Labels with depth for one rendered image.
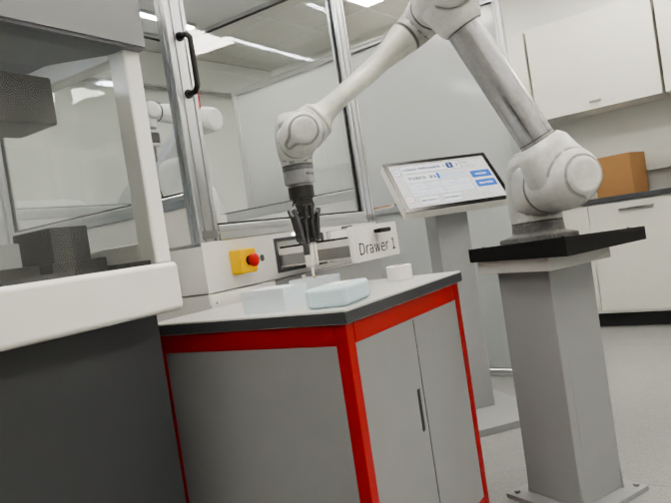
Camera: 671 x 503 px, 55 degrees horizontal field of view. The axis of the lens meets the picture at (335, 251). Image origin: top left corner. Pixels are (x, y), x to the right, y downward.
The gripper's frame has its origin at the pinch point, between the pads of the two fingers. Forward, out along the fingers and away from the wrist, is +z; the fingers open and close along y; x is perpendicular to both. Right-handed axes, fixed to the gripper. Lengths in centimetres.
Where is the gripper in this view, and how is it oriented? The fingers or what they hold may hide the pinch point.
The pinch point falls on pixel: (311, 254)
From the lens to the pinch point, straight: 186.2
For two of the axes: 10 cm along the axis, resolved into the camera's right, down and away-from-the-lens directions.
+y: 5.8, -1.1, 8.1
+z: 1.5, 9.9, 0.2
